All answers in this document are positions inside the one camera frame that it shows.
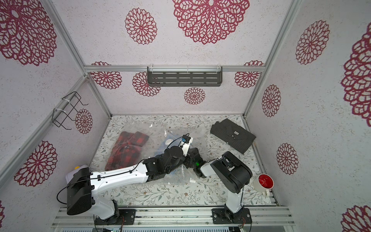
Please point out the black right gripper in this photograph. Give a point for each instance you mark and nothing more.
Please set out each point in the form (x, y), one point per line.
(198, 168)

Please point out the light blue shirt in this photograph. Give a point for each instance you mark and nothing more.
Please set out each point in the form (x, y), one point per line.
(166, 146)

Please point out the clear plastic vacuum bag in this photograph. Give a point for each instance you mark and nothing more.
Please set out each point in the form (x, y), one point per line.
(179, 176)

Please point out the red black plaid shirt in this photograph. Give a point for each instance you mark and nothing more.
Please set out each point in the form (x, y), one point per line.
(127, 150)

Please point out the dark grey striped shirt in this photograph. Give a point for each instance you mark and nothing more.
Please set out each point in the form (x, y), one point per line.
(234, 135)

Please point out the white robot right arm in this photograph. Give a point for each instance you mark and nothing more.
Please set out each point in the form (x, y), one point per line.
(232, 172)

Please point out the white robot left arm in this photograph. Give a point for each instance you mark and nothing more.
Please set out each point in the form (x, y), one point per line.
(85, 189)

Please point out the red and white mug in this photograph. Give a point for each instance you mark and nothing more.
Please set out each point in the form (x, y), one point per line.
(263, 183)

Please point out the lavender toaster with yellow knobs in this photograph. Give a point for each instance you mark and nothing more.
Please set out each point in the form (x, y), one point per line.
(70, 175)

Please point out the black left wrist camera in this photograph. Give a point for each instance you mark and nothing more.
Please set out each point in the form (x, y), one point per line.
(185, 144)

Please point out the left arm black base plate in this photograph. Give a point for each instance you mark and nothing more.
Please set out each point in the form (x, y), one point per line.
(124, 217)

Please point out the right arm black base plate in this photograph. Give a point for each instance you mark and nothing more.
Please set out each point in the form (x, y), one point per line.
(225, 216)

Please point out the grey slotted wall shelf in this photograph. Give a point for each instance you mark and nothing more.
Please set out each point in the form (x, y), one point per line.
(185, 77)

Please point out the black wire wall rack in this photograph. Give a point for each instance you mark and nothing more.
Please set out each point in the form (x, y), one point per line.
(69, 104)

